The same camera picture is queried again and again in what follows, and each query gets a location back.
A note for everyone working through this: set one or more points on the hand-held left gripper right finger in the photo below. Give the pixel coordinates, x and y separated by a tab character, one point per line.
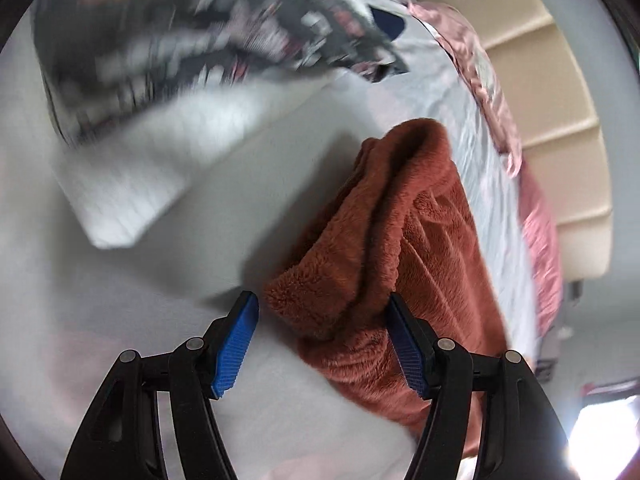
405	350

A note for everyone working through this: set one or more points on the white black printed shirt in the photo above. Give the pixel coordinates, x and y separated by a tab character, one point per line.
175	60

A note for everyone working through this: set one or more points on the rust fleece garment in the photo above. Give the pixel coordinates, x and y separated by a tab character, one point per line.
400	220

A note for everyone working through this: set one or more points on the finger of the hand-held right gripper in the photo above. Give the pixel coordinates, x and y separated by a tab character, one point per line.
387	22

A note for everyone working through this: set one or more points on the beige padded headboard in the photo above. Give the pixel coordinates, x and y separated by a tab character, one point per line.
565	135

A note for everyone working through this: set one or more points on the pale pink satin pillow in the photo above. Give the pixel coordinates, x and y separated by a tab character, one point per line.
475	70

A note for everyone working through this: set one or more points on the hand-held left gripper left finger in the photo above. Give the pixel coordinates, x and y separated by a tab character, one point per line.
235	345

